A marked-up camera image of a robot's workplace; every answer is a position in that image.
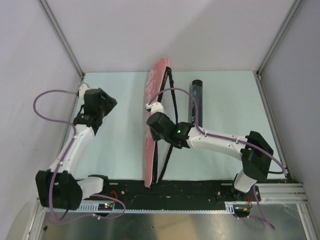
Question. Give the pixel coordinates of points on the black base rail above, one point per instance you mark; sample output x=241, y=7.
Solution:
x=177, y=195

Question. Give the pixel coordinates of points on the black shuttlecock tube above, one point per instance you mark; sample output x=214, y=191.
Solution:
x=196, y=90

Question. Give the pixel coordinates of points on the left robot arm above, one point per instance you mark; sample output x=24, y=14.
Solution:
x=57, y=187

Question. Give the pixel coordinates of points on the aluminium frame post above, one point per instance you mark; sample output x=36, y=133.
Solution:
x=52, y=20
x=280, y=34

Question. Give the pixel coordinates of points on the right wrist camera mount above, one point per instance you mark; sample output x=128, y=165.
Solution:
x=154, y=108

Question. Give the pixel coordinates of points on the pink racket cover bag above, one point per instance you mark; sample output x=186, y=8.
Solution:
x=159, y=75

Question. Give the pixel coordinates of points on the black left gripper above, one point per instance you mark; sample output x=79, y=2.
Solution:
x=110, y=102

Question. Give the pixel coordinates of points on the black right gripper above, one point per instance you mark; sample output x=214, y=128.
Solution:
x=154, y=136

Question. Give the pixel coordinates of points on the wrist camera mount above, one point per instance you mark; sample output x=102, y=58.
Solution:
x=154, y=108
x=82, y=90

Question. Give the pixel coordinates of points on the right aluminium frame post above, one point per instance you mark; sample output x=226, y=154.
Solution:
x=280, y=34

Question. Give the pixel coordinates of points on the left aluminium frame post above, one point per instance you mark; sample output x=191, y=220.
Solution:
x=52, y=20

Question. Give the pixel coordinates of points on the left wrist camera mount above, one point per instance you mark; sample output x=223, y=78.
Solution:
x=82, y=90

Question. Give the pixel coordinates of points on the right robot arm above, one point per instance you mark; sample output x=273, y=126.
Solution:
x=252, y=150

